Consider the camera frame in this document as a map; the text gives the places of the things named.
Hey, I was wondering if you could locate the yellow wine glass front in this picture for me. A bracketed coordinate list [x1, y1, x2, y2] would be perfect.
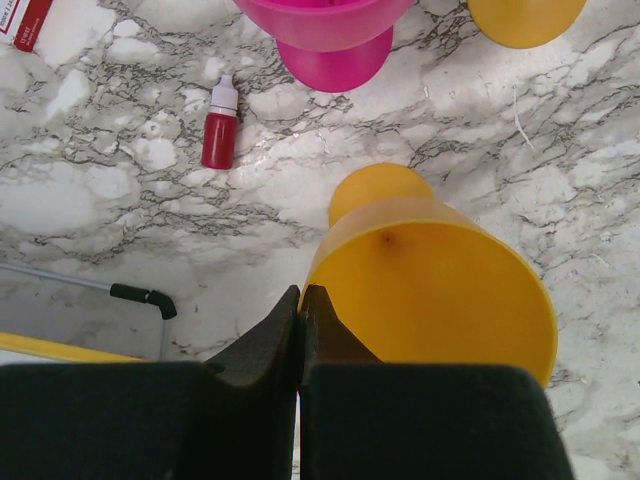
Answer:
[467, 0, 586, 49]

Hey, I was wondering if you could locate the pink plastic wine glass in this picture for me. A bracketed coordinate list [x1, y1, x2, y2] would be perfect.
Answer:
[236, 0, 413, 93]

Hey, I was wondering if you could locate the yellow wine glass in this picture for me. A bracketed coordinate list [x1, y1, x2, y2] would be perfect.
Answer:
[306, 163, 558, 386]
[467, 0, 586, 49]

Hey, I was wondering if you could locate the small red card box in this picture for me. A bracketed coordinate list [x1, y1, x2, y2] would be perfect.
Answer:
[0, 0, 53, 53]

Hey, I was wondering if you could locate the small whiteboard wooden frame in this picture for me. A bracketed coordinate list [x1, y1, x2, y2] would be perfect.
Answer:
[1, 261, 177, 360]

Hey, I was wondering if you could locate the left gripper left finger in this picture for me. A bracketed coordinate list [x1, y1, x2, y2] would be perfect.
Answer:
[1, 286, 300, 479]

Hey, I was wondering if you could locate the small red dropper bottle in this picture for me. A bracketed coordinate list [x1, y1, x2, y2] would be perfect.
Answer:
[201, 75, 238, 170]

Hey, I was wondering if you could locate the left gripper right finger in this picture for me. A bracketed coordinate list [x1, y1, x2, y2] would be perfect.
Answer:
[299, 286, 574, 479]

